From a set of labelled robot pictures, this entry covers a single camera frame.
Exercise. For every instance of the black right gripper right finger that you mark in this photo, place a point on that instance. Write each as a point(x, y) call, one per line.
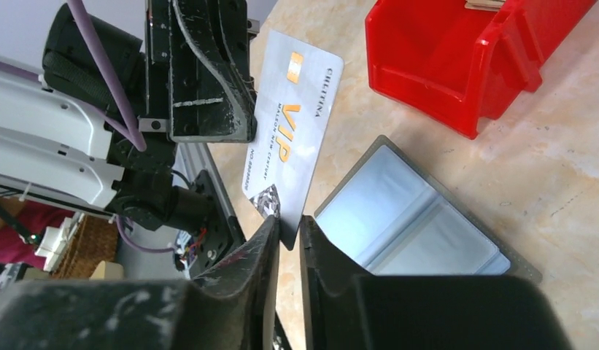
point(346, 307)

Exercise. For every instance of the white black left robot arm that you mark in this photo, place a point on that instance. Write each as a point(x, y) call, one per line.
point(97, 126)

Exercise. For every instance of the silver VIP credit card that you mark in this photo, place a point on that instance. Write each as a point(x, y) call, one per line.
point(296, 94)

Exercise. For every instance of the red plastic bin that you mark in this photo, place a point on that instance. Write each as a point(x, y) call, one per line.
point(459, 65)

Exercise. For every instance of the gold credit cards stack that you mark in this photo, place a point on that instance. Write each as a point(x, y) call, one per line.
point(485, 5)

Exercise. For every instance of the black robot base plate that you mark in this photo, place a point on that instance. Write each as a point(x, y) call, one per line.
point(221, 234)

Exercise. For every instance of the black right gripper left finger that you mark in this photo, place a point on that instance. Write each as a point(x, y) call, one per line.
point(229, 306)

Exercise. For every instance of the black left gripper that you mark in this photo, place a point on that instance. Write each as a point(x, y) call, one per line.
point(198, 82)

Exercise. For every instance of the grey card holder wallet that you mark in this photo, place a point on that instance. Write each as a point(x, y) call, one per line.
point(391, 217)

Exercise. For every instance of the wicker basket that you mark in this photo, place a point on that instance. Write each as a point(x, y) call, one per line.
point(95, 241)

